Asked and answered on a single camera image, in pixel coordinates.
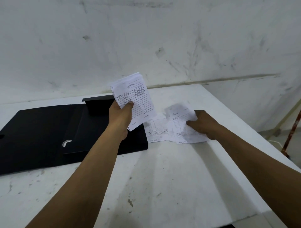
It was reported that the black folder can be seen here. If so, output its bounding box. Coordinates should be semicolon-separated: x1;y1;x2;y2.
0;95;149;176

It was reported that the broom with red striped handle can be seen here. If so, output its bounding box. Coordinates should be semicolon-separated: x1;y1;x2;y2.
281;110;301;158

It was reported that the person's left forearm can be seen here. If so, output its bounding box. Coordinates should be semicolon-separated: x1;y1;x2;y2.
24;128;129;228

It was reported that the person's right hand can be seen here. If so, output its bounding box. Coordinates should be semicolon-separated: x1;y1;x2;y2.
186;110;223;141

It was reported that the person's right forearm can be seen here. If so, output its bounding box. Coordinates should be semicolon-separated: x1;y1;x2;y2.
213;123;301;228

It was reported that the person's left hand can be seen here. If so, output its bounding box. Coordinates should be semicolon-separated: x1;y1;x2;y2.
107;100;135;141

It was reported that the pale wooden stick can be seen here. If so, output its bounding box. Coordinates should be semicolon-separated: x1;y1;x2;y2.
272;98;301;137

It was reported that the stack of receipts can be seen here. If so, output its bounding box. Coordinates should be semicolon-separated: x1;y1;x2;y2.
110;72;157;132

